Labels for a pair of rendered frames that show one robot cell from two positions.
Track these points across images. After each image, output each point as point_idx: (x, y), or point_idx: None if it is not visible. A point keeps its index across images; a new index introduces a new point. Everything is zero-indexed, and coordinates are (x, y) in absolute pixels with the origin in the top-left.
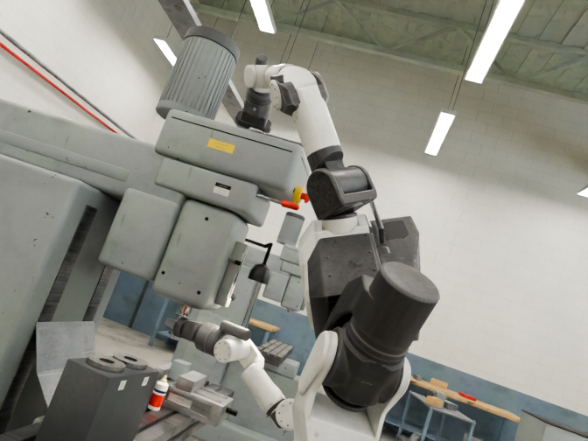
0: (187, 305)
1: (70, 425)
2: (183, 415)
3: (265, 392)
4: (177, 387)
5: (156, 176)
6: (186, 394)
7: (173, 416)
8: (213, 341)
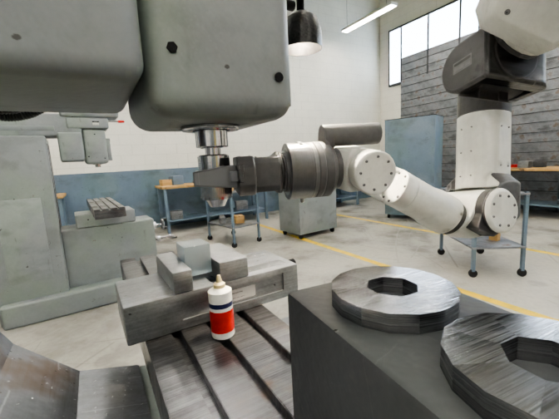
0: (233, 126)
1: None
2: (254, 308)
3: (447, 202)
4: (225, 280)
5: None
6: (244, 280)
7: (256, 320)
8: (336, 167)
